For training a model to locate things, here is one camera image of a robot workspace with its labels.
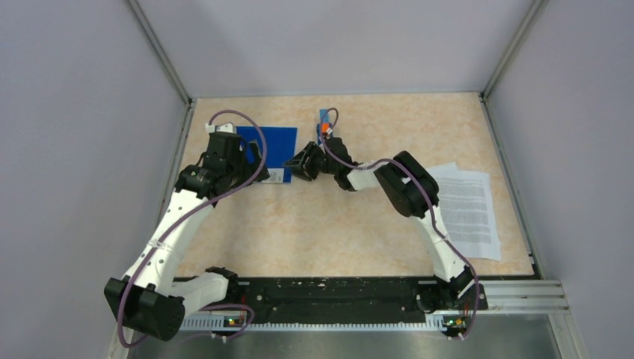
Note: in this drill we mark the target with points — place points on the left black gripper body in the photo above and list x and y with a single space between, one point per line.
241 171

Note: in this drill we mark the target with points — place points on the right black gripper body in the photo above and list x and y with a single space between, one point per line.
318 162

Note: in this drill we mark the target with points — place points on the blue orange tape dispenser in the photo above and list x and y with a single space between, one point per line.
323 126

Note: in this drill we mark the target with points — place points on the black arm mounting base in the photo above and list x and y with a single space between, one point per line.
351 301

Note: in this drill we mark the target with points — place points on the white slotted cable duct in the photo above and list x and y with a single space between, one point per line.
210 322

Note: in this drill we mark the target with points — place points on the white printed paper stack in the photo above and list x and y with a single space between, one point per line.
466 205

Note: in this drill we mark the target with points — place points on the aluminium frame rail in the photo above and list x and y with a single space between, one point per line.
524 297

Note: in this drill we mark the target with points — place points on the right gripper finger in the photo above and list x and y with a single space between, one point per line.
303 157
303 172

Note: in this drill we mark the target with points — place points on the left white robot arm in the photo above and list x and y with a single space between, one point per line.
148 299

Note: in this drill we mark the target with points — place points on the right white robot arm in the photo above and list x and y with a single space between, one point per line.
414 194

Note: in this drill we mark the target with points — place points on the blue file folder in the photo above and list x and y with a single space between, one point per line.
281 144

